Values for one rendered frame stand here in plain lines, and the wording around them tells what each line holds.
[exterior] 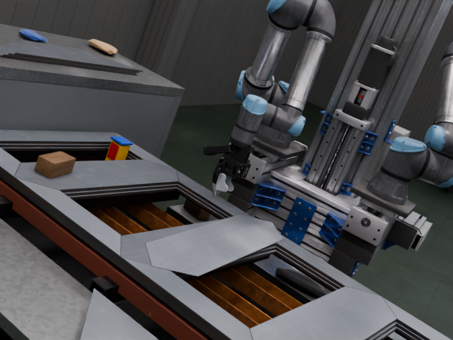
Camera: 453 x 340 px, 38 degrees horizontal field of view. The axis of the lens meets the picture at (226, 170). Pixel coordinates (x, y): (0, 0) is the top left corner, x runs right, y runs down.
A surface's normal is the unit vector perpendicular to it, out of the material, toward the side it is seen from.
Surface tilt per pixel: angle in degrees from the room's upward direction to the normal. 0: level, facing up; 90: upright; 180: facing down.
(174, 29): 90
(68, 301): 0
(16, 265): 0
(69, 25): 90
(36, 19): 90
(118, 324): 0
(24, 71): 90
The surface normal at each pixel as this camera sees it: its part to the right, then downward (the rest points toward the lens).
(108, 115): 0.76, 0.44
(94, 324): 0.36, -0.89
